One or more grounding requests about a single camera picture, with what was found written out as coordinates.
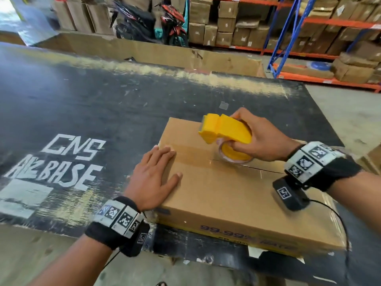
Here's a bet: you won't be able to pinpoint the person's right hand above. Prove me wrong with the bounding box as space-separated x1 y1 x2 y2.
220 108 302 163

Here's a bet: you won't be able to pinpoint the person's left hand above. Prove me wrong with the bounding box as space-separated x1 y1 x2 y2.
123 145 183 212

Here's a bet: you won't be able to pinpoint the yellow tape dispenser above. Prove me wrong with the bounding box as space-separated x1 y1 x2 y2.
198 113 253 163

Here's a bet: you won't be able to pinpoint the brown cardboard box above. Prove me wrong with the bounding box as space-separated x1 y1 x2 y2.
153 117 348 257

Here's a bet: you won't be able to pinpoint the person's right forearm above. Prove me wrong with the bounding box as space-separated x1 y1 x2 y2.
327 171 381 236

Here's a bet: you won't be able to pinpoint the person's left forearm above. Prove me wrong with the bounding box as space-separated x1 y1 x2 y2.
29 235 120 286

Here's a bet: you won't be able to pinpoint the clear tape roll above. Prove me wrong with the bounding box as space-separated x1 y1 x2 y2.
218 139 254 164

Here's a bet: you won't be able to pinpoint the black wristband with marker tags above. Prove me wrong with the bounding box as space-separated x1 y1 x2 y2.
284 141 363 193
85 196 145 251

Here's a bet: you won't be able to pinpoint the cardboard boxes on rack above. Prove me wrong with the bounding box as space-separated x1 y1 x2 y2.
188 0 381 84

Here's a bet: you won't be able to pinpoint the blue plastic roll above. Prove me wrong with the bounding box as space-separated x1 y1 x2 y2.
307 61 333 72

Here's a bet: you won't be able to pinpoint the orange and blue storage rack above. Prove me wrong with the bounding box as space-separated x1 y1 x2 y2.
188 0 381 93

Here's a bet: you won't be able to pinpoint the long flat cardboard panel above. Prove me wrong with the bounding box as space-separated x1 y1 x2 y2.
35 32 266 78

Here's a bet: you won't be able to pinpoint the red and black motorcycle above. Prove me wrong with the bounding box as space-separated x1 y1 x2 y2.
155 0 190 47

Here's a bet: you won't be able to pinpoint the small cardboard box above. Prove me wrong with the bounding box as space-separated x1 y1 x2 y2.
357 144 381 176

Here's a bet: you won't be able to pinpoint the stack of tall cardboard boxes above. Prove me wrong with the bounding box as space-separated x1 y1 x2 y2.
51 0 115 35

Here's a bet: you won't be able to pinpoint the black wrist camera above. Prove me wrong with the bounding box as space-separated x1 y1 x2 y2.
272 176 311 212
120 220 151 258

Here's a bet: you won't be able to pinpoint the black cable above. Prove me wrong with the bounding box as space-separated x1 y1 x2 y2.
309 199 351 286
104 248 121 269

